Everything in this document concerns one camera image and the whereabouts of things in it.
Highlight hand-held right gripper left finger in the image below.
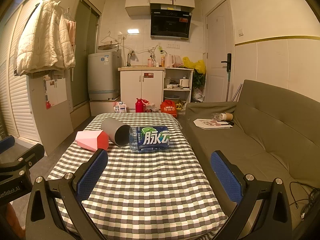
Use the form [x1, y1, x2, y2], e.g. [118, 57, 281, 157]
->
[25, 149, 108, 240]

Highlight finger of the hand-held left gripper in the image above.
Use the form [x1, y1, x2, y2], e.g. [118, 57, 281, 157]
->
[0, 136, 16, 153]
[0, 144, 45, 180]

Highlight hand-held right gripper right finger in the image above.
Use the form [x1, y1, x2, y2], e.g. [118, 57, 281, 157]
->
[210, 150, 293, 240]

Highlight grey cup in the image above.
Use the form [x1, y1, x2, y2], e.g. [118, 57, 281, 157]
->
[101, 117, 130, 146]

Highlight person's left forearm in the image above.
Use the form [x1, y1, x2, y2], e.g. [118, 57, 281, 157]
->
[4, 202, 26, 240]

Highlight pink and red box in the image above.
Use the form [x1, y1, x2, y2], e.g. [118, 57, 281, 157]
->
[76, 129, 110, 152]

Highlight white wardrobe panel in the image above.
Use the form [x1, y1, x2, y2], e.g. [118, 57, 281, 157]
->
[26, 73, 75, 157]

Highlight green sofa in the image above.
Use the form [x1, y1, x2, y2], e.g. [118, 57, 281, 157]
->
[186, 79, 320, 233]

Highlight printed paper sheet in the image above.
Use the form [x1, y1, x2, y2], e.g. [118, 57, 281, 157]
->
[193, 118, 234, 130]

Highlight checkered tablecloth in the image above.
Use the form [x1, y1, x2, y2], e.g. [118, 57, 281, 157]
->
[46, 112, 229, 240]

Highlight blue label drink bottle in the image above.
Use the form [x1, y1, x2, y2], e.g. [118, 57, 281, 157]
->
[129, 125, 172, 153]

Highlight white printed packet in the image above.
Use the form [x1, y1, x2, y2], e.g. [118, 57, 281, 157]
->
[114, 102, 128, 113]

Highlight orange snack bag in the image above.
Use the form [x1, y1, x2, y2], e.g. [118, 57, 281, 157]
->
[160, 99, 179, 118]

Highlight white open shelf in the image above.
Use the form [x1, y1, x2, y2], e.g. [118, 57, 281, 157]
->
[163, 67, 194, 112]

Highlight grey washing machine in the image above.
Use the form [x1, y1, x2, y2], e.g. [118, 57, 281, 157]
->
[87, 45, 122, 101]

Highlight white sink cabinet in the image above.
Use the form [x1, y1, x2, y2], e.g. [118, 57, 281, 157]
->
[118, 66, 166, 113]

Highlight green plant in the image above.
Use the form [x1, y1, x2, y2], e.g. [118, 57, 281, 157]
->
[192, 69, 206, 91]

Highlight white quilted jacket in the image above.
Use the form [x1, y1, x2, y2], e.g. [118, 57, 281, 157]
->
[14, 0, 76, 77]

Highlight yellow plastic bag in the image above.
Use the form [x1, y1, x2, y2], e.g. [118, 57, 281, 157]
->
[182, 56, 207, 75]

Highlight glass shower door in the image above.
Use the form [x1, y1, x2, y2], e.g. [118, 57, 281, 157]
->
[71, 0, 102, 111]

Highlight pink garment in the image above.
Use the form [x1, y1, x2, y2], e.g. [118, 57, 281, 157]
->
[66, 19, 77, 46]

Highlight white door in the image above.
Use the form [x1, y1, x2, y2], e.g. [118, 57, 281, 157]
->
[205, 0, 236, 103]

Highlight black range hood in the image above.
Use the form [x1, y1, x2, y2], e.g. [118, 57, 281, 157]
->
[150, 4, 193, 40]

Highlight black cables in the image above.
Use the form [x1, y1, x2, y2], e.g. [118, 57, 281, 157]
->
[289, 180, 320, 220]

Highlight green mop handle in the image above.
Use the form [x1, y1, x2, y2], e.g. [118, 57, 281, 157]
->
[226, 70, 231, 102]

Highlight black door handle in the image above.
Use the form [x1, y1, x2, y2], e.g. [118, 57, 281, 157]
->
[221, 53, 232, 72]

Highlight wire clothes hanger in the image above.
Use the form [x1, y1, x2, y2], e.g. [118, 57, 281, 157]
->
[100, 31, 119, 44]

